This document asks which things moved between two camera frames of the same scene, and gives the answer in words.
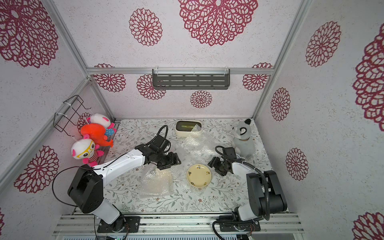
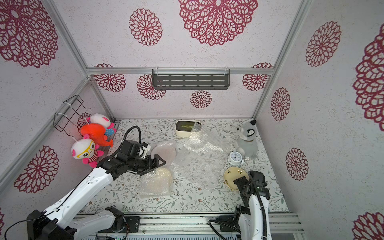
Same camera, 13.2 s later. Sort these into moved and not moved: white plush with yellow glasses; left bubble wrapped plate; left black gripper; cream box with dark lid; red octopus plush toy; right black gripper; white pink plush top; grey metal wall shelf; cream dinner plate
Moved: left black gripper; cream dinner plate; right black gripper
Not moved: red octopus plush toy; cream box with dark lid; grey metal wall shelf; white pink plush top; white plush with yellow glasses; left bubble wrapped plate
